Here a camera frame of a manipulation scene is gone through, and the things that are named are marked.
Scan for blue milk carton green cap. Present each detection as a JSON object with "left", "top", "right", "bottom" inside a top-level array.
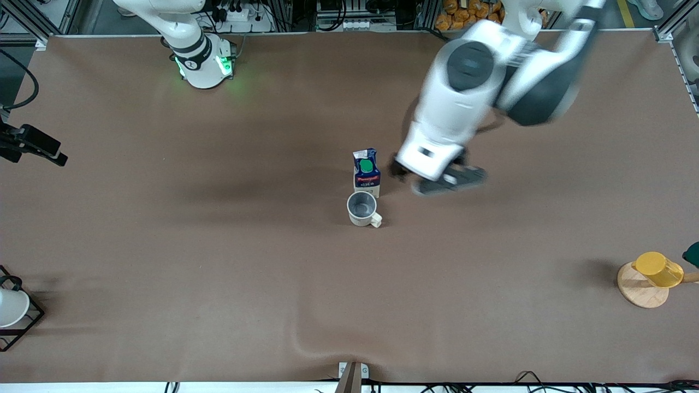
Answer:
[{"left": 353, "top": 148, "right": 381, "bottom": 198}]

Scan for white ribbed HOME mug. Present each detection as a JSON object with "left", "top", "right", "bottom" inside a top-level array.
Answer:
[{"left": 347, "top": 191, "right": 383, "bottom": 228}]

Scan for round wooden cup stand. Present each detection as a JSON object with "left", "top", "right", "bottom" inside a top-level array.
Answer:
[{"left": 617, "top": 261, "right": 670, "bottom": 309}]

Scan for yellow plastic cup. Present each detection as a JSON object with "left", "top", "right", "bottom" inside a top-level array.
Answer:
[{"left": 632, "top": 251, "right": 684, "bottom": 288}]

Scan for orange snack bags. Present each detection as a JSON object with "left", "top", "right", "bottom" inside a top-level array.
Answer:
[{"left": 435, "top": 0, "right": 506, "bottom": 31}]

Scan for long white power strip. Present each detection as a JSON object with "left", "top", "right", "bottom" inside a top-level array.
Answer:
[{"left": 341, "top": 19, "right": 397, "bottom": 31}]

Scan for white power strip with plugs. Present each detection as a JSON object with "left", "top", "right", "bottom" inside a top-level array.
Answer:
[{"left": 210, "top": 0, "right": 275, "bottom": 33}]

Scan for black clamp-mounted device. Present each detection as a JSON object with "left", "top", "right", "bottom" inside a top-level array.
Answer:
[{"left": 0, "top": 123, "right": 69, "bottom": 167}]

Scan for metal table bracket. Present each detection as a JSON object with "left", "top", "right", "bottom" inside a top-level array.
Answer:
[{"left": 334, "top": 361, "right": 370, "bottom": 393}]

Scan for aluminium frame profile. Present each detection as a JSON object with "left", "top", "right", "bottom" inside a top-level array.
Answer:
[
  {"left": 653, "top": 0, "right": 699, "bottom": 115},
  {"left": 0, "top": 0, "right": 51, "bottom": 51}
]

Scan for thick black cable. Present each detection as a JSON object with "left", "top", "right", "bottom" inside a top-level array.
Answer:
[{"left": 0, "top": 50, "right": 40, "bottom": 111}]

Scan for black wire rack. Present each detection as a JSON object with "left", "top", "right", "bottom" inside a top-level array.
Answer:
[{"left": 0, "top": 265, "right": 45, "bottom": 352}]

